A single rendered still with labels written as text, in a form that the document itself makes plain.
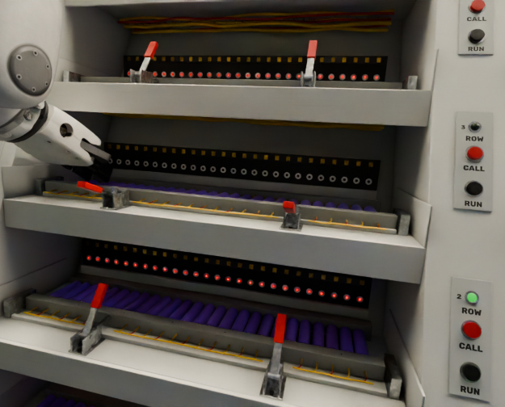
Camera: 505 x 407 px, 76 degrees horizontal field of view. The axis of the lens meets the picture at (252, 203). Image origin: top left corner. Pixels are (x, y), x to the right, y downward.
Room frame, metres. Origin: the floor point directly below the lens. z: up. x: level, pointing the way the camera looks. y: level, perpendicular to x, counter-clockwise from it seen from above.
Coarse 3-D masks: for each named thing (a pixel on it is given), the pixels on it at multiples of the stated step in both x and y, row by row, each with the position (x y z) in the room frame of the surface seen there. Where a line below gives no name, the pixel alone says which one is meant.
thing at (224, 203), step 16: (48, 192) 0.52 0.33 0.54; (64, 192) 0.54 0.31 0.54; (80, 192) 0.53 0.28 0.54; (144, 192) 0.50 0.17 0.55; (160, 192) 0.49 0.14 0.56; (176, 192) 0.50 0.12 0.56; (192, 208) 0.47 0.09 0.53; (208, 208) 0.48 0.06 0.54; (224, 208) 0.48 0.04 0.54; (240, 208) 0.47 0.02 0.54; (256, 208) 0.46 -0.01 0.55; (272, 208) 0.46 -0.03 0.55; (304, 208) 0.45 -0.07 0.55; (320, 208) 0.44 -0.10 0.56; (336, 208) 0.45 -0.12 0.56; (368, 224) 0.43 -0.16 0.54; (384, 224) 0.43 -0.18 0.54
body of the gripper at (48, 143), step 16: (48, 112) 0.40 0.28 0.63; (64, 112) 0.42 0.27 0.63; (32, 128) 0.39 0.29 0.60; (48, 128) 0.40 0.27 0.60; (64, 128) 0.42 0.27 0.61; (80, 128) 0.44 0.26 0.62; (16, 144) 0.44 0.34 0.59; (32, 144) 0.42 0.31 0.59; (48, 144) 0.42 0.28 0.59; (64, 144) 0.43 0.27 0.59; (96, 144) 0.48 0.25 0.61; (48, 160) 0.48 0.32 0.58; (64, 160) 0.47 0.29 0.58; (80, 160) 0.46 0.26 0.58
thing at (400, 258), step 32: (32, 192) 0.54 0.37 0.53; (320, 192) 0.56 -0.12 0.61; (352, 192) 0.55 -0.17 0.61; (32, 224) 0.50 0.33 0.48; (64, 224) 0.49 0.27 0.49; (96, 224) 0.47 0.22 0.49; (128, 224) 0.46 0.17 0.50; (160, 224) 0.45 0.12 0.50; (192, 224) 0.44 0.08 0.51; (224, 224) 0.42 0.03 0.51; (256, 224) 0.43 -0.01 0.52; (416, 224) 0.40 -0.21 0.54; (224, 256) 0.44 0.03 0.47; (256, 256) 0.43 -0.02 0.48; (288, 256) 0.42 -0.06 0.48; (320, 256) 0.41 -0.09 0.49; (352, 256) 0.40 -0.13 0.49; (384, 256) 0.39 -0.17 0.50; (416, 256) 0.38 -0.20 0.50
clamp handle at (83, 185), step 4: (80, 184) 0.41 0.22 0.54; (84, 184) 0.41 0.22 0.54; (88, 184) 0.41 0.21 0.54; (92, 184) 0.42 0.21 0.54; (84, 188) 0.41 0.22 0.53; (88, 188) 0.41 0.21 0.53; (92, 188) 0.42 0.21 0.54; (96, 188) 0.43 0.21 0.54; (100, 188) 0.44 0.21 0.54; (112, 188) 0.47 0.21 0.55; (116, 188) 0.47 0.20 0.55; (96, 192) 0.44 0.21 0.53; (100, 192) 0.44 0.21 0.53; (104, 192) 0.45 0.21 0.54; (108, 192) 0.45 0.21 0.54; (112, 192) 0.47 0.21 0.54; (116, 192) 0.47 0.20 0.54
